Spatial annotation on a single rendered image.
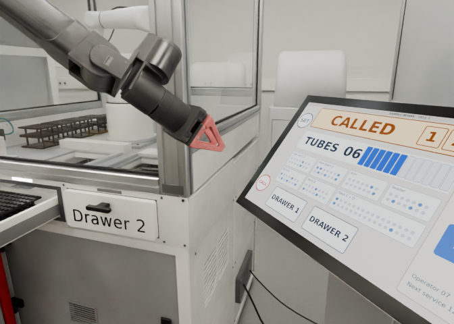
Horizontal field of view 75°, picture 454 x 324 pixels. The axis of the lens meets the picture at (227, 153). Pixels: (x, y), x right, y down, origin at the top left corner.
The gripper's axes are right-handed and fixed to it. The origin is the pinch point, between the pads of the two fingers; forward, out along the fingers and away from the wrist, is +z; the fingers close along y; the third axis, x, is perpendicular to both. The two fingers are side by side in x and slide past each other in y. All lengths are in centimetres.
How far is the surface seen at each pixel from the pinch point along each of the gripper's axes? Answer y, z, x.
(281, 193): -7.1, 14.6, 1.0
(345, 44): 210, 189, -212
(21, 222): 37, -16, 42
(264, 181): -0.8, 14.7, 0.4
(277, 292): 67, 125, 42
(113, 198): 28.7, -1.9, 24.7
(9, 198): 49, -21, 42
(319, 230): -19.4, 14.5, 3.6
